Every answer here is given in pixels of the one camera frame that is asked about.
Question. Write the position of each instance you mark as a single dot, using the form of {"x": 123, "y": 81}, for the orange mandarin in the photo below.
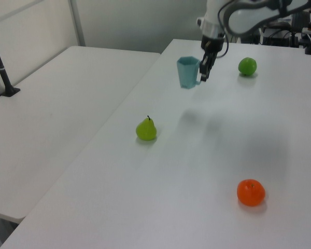
{"x": 251, "y": 193}

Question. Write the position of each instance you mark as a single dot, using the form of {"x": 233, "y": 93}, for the white side table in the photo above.
{"x": 57, "y": 109}

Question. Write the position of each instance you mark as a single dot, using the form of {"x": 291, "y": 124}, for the green apple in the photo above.
{"x": 247, "y": 66}

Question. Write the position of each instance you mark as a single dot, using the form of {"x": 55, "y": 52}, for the light blue faceted mug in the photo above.
{"x": 187, "y": 74}

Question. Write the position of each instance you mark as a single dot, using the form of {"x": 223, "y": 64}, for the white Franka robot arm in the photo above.
{"x": 243, "y": 18}

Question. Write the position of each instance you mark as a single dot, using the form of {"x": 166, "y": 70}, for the yellow-green pear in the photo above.
{"x": 146, "y": 130}

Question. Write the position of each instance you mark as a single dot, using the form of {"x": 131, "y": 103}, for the dark background equipment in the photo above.
{"x": 280, "y": 32}

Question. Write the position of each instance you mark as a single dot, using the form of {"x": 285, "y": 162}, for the white partition frame post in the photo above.
{"x": 77, "y": 23}

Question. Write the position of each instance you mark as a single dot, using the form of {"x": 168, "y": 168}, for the black camera pole with base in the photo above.
{"x": 1, "y": 70}

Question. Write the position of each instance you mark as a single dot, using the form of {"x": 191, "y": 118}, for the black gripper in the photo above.
{"x": 212, "y": 44}

